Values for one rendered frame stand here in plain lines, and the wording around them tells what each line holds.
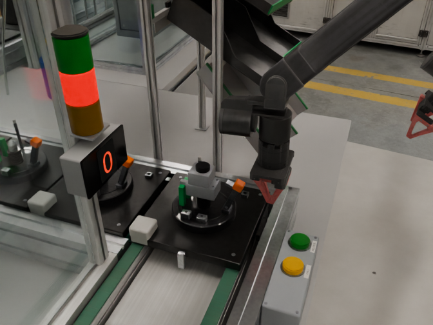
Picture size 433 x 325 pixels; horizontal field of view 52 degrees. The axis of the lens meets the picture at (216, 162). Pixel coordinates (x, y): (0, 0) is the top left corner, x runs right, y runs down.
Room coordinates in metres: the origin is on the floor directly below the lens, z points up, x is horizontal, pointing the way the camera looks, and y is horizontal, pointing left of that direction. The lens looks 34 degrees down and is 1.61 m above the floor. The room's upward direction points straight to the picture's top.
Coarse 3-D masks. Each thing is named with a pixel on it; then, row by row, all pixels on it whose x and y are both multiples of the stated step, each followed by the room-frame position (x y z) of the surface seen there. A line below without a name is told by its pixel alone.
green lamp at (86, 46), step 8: (56, 40) 0.58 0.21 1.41; (64, 40) 0.58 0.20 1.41; (72, 40) 0.58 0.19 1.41; (80, 40) 0.59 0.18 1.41; (88, 40) 0.60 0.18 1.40; (56, 48) 0.59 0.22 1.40; (64, 48) 0.58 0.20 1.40; (72, 48) 0.58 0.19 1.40; (80, 48) 0.59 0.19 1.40; (88, 48) 0.60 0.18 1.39; (56, 56) 0.59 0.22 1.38; (64, 56) 0.58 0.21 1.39; (72, 56) 0.58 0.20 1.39; (80, 56) 0.59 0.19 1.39; (88, 56) 0.60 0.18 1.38; (64, 64) 0.58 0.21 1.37; (72, 64) 0.58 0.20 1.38; (80, 64) 0.59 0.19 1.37; (88, 64) 0.59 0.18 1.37; (64, 72) 0.58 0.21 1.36; (72, 72) 0.58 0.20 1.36; (80, 72) 0.58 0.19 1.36
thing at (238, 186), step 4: (228, 180) 0.73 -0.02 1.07; (236, 180) 0.72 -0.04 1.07; (240, 180) 0.73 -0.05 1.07; (228, 184) 0.72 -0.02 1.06; (232, 184) 0.72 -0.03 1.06; (236, 184) 0.71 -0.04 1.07; (240, 184) 0.71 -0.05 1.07; (244, 184) 0.72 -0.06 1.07; (232, 188) 0.72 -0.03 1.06; (236, 188) 0.71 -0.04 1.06; (240, 188) 0.71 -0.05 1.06; (232, 192) 0.72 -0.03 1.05; (236, 192) 0.71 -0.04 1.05; (232, 196) 0.72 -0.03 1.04; (228, 200) 0.72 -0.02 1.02; (232, 200) 0.72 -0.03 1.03; (228, 204) 0.72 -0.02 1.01; (228, 208) 0.72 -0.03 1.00
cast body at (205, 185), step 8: (192, 168) 0.75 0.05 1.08; (200, 168) 0.73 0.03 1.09; (208, 168) 0.74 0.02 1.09; (192, 176) 0.73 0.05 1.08; (200, 176) 0.72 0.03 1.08; (208, 176) 0.72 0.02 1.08; (184, 184) 0.75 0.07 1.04; (192, 184) 0.73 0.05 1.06; (200, 184) 0.72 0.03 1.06; (208, 184) 0.72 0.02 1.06; (216, 184) 0.73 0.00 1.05; (192, 192) 0.73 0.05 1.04; (200, 192) 0.72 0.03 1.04; (208, 192) 0.72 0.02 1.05; (216, 192) 0.73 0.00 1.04
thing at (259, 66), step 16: (176, 0) 1.02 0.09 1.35; (192, 0) 1.11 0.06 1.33; (208, 0) 1.13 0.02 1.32; (224, 0) 1.11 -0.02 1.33; (176, 16) 1.02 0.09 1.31; (192, 16) 1.00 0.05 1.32; (208, 16) 0.98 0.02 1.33; (224, 16) 1.11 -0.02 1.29; (240, 16) 1.08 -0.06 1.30; (192, 32) 1.00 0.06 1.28; (208, 32) 0.98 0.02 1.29; (224, 32) 0.96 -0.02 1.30; (240, 32) 1.08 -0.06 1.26; (256, 32) 1.06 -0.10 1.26; (208, 48) 0.98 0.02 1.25; (224, 48) 0.96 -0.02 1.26; (240, 48) 1.03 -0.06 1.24; (256, 48) 1.06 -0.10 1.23; (240, 64) 0.94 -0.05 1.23; (256, 64) 0.99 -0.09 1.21; (272, 64) 1.02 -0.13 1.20; (256, 80) 0.92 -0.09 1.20
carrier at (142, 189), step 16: (112, 176) 0.85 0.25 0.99; (128, 176) 0.85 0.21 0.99; (144, 176) 0.88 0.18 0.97; (160, 176) 0.88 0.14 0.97; (112, 192) 0.79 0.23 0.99; (128, 192) 0.81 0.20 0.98; (144, 192) 0.81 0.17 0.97; (112, 208) 0.76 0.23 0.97; (128, 208) 0.76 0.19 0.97; (144, 208) 0.77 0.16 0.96; (112, 224) 0.70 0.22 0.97; (128, 224) 0.70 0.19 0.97
